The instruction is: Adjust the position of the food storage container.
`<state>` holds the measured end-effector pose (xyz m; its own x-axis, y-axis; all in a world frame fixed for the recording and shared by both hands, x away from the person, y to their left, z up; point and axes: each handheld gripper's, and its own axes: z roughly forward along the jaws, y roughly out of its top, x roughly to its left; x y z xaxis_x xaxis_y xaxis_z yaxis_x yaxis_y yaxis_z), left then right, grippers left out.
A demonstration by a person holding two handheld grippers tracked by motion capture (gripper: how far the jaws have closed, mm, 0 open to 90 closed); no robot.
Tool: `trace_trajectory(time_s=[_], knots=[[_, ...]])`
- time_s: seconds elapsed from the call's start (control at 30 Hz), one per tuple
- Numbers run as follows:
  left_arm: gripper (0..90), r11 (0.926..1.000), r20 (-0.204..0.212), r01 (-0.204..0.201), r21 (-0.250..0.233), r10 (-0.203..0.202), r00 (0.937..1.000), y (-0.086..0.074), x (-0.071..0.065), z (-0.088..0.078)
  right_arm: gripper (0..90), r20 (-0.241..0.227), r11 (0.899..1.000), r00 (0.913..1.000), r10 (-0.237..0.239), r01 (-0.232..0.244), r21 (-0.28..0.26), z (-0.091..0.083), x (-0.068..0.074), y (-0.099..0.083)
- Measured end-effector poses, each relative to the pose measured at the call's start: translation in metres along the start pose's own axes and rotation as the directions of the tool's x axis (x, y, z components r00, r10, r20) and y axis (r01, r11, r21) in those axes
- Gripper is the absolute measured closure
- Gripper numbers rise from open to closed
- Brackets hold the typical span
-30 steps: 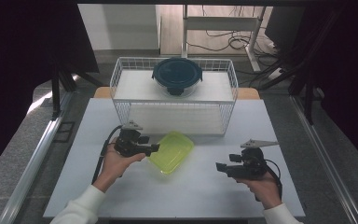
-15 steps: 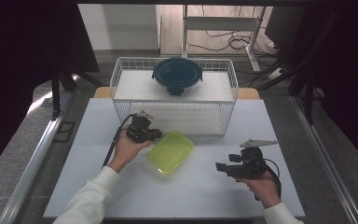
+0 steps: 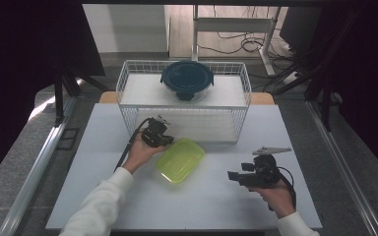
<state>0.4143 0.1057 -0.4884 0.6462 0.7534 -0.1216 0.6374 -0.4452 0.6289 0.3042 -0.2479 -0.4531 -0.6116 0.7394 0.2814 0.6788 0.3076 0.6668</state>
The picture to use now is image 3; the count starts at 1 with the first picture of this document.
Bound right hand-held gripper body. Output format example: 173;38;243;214
239;146;293;190

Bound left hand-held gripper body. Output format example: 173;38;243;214
140;115;172;148

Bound white wire rack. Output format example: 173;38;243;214
115;59;253;146

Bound dark blue round lidded container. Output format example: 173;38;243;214
159;59;216;102

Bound person's left hand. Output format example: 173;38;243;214
121;132;166;175

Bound person's right hand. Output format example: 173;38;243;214
247;185;297;220

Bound wooden table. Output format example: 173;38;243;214
97;90;276;106

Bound black metal stand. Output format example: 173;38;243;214
53;67;109;127

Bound black curtain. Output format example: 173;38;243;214
0;0;106;191
308;0;378;185

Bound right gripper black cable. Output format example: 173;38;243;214
268;166;298;212

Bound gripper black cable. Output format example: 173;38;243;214
113;117;153;173
268;166;298;212

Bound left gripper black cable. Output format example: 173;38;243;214
113;117;153;173

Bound silver metal rail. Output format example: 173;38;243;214
304;97;378;236
0;94;78;236

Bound black floor cables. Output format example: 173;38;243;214
198;5;293;57

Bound white metal desk frame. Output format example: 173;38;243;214
191;4;282;77

